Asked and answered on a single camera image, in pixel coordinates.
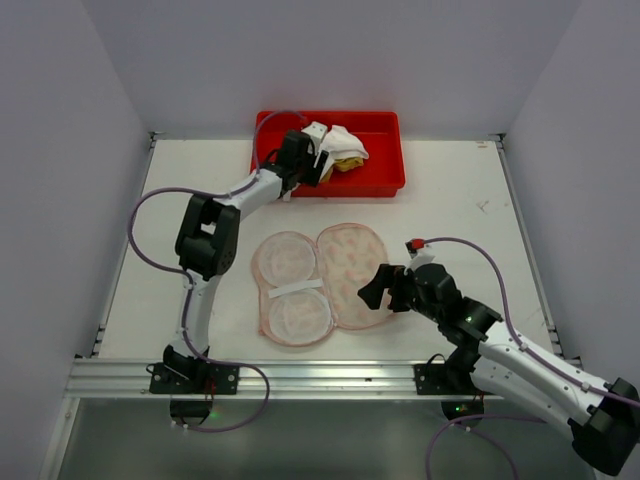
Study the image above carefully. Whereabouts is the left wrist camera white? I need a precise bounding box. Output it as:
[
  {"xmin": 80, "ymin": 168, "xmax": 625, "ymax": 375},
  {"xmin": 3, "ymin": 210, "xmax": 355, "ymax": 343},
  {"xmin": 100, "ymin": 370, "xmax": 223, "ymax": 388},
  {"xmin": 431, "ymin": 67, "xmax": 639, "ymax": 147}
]
[{"xmin": 301, "ymin": 121, "xmax": 328, "ymax": 148}]

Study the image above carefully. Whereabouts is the red plastic tray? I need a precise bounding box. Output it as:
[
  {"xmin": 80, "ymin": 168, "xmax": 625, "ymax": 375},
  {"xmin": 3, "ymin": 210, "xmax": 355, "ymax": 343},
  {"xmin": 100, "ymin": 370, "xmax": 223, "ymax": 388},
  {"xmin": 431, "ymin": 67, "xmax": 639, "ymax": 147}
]
[{"xmin": 252, "ymin": 110, "xmax": 405, "ymax": 198}]

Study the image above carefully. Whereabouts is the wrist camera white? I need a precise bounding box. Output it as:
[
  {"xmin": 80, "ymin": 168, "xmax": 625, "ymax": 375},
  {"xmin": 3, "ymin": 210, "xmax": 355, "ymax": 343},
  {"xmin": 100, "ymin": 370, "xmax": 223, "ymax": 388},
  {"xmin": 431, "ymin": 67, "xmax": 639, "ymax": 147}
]
[
  {"xmin": 405, "ymin": 238, "xmax": 435, "ymax": 271},
  {"xmin": 301, "ymin": 121, "xmax": 328, "ymax": 148}
]

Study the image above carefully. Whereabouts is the yellow bra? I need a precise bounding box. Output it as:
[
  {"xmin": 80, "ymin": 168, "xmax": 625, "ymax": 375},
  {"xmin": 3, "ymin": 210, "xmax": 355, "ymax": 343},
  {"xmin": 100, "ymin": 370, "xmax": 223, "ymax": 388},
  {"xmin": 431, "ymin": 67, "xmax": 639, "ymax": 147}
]
[{"xmin": 320, "ymin": 157, "xmax": 365, "ymax": 183}]

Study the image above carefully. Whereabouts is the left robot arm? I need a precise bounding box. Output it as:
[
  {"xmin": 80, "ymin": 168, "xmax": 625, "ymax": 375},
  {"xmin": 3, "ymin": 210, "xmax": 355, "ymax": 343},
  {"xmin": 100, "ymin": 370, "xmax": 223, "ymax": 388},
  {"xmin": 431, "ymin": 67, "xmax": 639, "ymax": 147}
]
[{"xmin": 163, "ymin": 122, "xmax": 328, "ymax": 383}]

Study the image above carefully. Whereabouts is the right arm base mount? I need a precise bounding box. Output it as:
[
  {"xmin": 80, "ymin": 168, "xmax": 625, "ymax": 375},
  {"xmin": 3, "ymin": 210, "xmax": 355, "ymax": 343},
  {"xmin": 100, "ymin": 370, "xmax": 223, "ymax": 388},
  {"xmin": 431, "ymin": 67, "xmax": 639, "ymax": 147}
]
[{"xmin": 413, "ymin": 353, "xmax": 485, "ymax": 420}]

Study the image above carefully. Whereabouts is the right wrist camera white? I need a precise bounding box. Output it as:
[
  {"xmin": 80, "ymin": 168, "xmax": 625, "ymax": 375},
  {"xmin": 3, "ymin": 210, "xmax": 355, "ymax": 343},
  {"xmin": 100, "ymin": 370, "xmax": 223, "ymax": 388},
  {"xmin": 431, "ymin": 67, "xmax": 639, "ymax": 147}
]
[{"xmin": 405, "ymin": 238, "xmax": 435, "ymax": 271}]

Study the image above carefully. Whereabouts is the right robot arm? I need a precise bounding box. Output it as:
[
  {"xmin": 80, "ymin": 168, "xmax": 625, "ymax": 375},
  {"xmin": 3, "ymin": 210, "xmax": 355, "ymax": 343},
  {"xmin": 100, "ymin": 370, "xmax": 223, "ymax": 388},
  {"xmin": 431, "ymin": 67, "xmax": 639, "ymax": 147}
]
[{"xmin": 358, "ymin": 264, "xmax": 639, "ymax": 476}]

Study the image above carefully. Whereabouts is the white bra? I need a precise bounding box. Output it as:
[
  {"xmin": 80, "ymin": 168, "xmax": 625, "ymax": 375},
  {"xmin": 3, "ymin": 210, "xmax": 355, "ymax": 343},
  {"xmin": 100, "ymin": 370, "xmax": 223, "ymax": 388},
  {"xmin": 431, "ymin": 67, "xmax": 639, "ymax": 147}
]
[{"xmin": 282, "ymin": 124, "xmax": 371, "ymax": 204}]

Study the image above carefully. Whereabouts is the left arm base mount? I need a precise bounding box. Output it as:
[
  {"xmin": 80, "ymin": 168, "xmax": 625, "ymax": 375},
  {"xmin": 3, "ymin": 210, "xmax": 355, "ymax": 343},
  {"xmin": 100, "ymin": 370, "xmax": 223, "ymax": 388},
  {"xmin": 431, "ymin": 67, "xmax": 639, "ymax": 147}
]
[{"xmin": 146, "ymin": 354, "xmax": 240, "ymax": 427}]

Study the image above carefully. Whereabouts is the floral mesh laundry bag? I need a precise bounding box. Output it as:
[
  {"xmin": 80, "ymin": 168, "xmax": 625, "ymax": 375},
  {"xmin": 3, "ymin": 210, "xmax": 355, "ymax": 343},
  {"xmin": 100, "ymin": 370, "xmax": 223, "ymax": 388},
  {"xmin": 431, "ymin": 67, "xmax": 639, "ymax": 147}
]
[{"xmin": 251, "ymin": 223, "xmax": 391, "ymax": 347}]

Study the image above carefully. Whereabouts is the aluminium front rail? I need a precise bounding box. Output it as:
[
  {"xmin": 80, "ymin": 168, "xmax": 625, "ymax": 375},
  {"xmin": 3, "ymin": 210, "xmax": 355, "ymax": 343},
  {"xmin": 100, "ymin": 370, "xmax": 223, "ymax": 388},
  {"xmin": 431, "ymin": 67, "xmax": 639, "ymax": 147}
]
[{"xmin": 63, "ymin": 358, "xmax": 476, "ymax": 401}]

